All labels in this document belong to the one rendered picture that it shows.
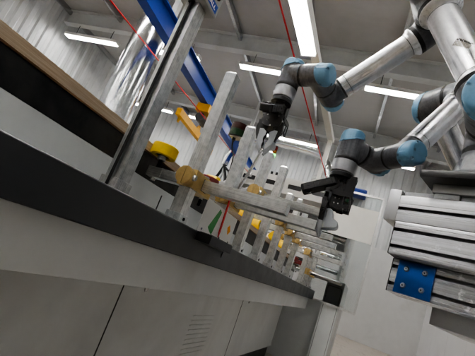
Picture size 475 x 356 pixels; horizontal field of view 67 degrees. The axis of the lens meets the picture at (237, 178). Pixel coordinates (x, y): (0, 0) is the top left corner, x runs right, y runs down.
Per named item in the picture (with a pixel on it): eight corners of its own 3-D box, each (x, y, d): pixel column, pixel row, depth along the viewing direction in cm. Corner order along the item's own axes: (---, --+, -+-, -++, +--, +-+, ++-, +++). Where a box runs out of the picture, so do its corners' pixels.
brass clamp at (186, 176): (210, 200, 102) (216, 184, 103) (189, 185, 90) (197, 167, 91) (192, 195, 105) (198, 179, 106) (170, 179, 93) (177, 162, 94)
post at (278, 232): (266, 282, 181) (294, 195, 192) (264, 281, 178) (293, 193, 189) (259, 280, 182) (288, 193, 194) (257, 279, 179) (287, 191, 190)
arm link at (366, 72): (445, 19, 121) (319, 100, 136) (442, -7, 113) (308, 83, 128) (466, 37, 114) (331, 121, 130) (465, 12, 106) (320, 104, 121)
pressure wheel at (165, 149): (161, 185, 110) (175, 152, 113) (168, 184, 103) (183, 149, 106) (137, 174, 107) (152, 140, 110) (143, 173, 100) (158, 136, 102)
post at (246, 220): (236, 265, 137) (276, 154, 148) (233, 264, 134) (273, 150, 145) (228, 263, 139) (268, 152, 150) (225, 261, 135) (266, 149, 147)
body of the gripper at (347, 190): (347, 211, 105) (358, 174, 108) (318, 203, 108) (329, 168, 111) (348, 217, 112) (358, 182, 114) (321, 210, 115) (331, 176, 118)
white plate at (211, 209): (228, 246, 123) (238, 220, 125) (197, 231, 100) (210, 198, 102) (227, 246, 123) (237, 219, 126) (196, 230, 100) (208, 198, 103)
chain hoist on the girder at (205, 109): (206, 135, 664) (215, 113, 676) (201, 128, 633) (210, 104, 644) (194, 133, 672) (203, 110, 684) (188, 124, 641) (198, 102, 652)
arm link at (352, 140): (373, 135, 115) (353, 123, 112) (365, 167, 112) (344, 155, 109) (356, 140, 122) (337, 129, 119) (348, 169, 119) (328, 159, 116)
